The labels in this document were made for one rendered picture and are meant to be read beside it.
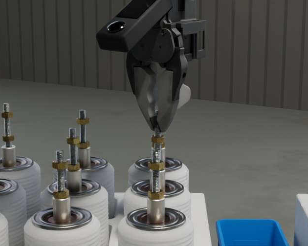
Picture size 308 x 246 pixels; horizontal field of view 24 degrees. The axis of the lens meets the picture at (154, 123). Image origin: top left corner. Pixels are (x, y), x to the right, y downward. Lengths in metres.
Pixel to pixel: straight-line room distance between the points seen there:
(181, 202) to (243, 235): 0.32
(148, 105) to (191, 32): 0.12
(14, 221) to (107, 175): 0.17
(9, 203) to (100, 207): 0.13
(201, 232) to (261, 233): 0.25
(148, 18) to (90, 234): 0.28
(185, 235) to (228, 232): 0.41
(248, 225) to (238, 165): 0.74
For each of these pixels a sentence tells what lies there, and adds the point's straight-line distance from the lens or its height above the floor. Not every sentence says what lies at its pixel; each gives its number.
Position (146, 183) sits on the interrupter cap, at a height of 0.25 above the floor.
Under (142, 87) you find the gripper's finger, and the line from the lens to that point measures 0.98.
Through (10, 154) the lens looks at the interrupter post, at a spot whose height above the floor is 0.27.
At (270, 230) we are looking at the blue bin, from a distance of 1.29.
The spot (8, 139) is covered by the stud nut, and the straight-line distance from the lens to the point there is 1.13.
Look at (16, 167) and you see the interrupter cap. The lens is 1.13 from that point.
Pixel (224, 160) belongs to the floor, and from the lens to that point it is 2.05.
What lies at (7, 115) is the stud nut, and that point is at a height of 0.33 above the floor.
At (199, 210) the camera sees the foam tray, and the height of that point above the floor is 0.18.
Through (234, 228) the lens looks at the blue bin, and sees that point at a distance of 1.28.
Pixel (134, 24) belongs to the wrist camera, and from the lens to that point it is 0.89.
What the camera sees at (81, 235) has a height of 0.24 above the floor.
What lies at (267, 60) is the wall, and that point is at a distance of 2.76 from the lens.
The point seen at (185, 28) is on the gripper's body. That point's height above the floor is 0.48.
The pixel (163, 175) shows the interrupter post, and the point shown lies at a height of 0.27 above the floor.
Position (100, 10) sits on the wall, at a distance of 3.08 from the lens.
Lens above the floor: 0.58
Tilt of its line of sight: 13 degrees down
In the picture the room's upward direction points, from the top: straight up
